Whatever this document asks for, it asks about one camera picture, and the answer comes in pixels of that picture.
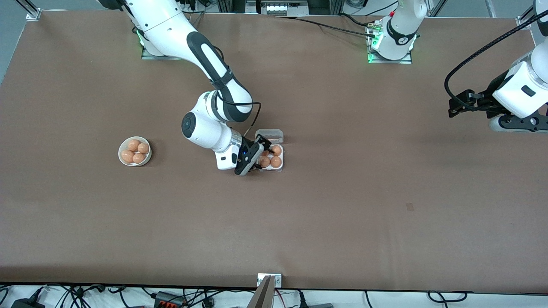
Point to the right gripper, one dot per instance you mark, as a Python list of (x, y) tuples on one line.
[(256, 147)]

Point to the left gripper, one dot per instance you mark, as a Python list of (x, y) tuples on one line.
[(485, 102)]

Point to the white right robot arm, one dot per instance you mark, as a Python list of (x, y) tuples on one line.
[(171, 30)]

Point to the clear plastic egg carton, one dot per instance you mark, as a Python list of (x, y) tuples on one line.
[(277, 137)]

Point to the flat black box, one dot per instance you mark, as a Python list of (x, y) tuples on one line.
[(321, 306)]

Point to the white round bowl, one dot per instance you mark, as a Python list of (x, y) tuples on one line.
[(148, 158)]

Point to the white power strip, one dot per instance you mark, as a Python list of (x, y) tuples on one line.
[(278, 7)]

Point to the red black connector block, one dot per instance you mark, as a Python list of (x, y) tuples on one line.
[(169, 300)]

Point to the black power adapter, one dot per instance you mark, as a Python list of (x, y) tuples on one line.
[(25, 304)]

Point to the metal table corner bracket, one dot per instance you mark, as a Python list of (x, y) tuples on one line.
[(33, 15), (523, 21)]

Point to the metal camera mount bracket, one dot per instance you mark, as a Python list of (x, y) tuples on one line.
[(278, 280)]

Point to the grey camera pole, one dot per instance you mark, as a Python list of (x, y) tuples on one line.
[(263, 297)]

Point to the aluminium frame post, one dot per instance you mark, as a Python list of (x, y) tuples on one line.
[(231, 5)]

